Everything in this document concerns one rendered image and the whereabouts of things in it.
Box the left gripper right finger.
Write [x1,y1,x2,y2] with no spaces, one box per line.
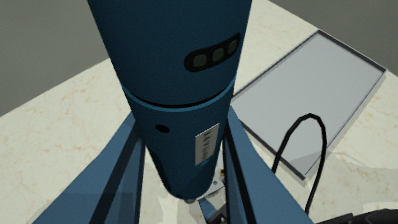
[222,105,314,224]

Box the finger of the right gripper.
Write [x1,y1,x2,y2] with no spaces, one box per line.
[198,197,217,224]

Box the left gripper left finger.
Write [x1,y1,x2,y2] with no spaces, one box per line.
[32,111,146,224]

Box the dark blue nut driver barrel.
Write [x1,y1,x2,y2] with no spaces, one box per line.
[87,0,252,204]

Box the grey metal bracket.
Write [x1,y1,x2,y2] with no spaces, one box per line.
[197,149,225,201]

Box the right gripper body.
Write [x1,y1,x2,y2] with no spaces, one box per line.
[207,204,227,224]

